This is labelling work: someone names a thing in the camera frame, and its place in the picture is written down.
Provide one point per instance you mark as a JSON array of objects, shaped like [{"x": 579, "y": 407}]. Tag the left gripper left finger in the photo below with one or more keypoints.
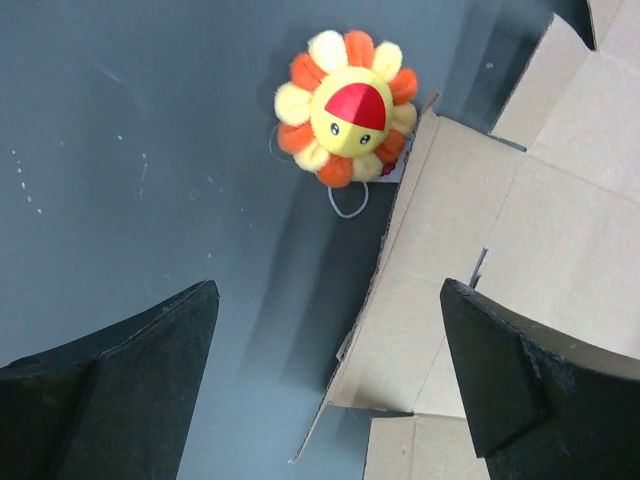
[{"x": 114, "y": 404}]

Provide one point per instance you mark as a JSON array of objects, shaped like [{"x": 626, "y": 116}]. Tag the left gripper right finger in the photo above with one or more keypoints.
[{"x": 540, "y": 404}]

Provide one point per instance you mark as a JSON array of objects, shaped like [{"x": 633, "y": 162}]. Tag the cardboard box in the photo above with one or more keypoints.
[{"x": 540, "y": 215}]

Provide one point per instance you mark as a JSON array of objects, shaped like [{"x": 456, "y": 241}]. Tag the white paper tag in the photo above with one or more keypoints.
[{"x": 393, "y": 172}]

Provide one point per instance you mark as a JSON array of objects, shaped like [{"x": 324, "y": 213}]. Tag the orange yellow flower plush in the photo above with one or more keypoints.
[{"x": 347, "y": 109}]

